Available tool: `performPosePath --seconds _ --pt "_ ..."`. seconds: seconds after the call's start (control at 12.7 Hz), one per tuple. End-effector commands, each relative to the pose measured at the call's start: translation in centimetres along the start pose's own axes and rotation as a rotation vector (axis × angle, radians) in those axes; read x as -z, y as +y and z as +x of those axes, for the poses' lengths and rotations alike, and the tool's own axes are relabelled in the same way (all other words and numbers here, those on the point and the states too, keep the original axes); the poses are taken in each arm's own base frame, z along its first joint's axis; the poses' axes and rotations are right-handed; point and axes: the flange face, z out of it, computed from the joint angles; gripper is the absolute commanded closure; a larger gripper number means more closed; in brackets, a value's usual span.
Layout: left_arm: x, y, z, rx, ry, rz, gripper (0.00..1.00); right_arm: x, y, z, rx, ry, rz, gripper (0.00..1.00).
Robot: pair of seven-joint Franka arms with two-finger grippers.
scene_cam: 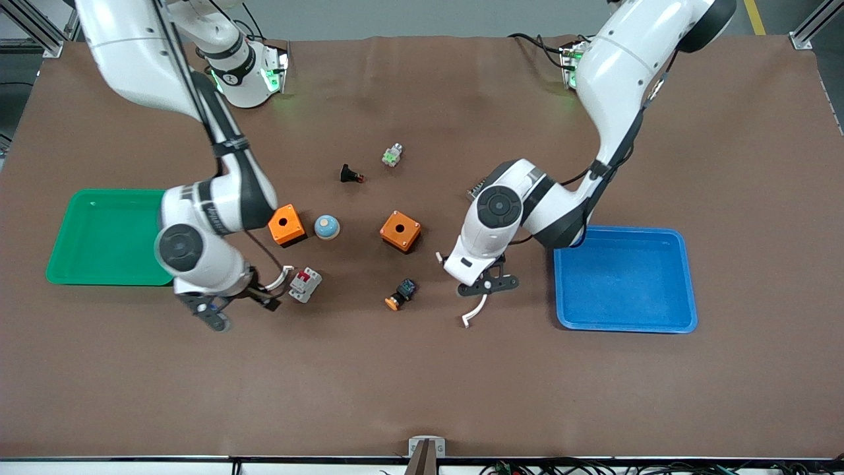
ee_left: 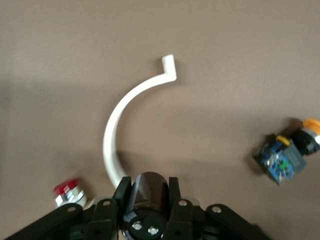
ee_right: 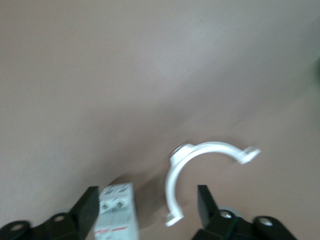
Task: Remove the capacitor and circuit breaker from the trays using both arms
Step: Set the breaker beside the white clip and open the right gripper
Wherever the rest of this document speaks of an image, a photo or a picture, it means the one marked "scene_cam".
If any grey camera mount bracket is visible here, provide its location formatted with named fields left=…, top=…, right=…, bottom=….
left=402, top=435, right=447, bottom=475

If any small white curved bracket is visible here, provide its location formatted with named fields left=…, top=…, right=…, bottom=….
left=262, top=265, right=295, bottom=292

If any black cable bundle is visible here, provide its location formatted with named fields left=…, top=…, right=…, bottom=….
left=480, top=457, right=844, bottom=475

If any blue plastic tray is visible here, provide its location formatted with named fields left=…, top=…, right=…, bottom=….
left=552, top=224, right=698, bottom=334

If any black base cable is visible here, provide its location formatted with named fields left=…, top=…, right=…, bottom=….
left=210, top=0, right=268, bottom=42
left=507, top=32, right=581, bottom=71

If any grey red circuit breaker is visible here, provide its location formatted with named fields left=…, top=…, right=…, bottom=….
left=289, top=267, right=324, bottom=304

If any black left base cable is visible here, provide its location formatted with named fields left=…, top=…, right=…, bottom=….
left=507, top=32, right=581, bottom=71

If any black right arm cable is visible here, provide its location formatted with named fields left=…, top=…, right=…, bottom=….
left=152, top=0, right=292, bottom=301

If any aluminium frame profile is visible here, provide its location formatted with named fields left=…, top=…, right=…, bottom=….
left=0, top=0, right=83, bottom=59
left=788, top=0, right=844, bottom=51

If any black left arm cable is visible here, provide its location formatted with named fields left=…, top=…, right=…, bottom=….
left=559, top=40, right=681, bottom=188

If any black right base cable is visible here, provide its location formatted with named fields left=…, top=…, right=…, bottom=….
left=210, top=0, right=268, bottom=42

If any orange black push button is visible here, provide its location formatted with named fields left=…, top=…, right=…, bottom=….
left=384, top=278, right=418, bottom=312

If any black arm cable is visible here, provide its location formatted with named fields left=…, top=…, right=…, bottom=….
left=152, top=0, right=292, bottom=301
left=559, top=40, right=681, bottom=188

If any large white curved bracket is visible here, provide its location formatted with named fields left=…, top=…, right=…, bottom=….
left=435, top=251, right=489, bottom=329

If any orange box with hole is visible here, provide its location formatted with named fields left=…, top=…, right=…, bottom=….
left=379, top=210, right=423, bottom=255
left=267, top=204, right=307, bottom=248

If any green plastic tray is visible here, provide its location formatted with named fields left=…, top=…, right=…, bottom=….
left=45, top=189, right=175, bottom=287

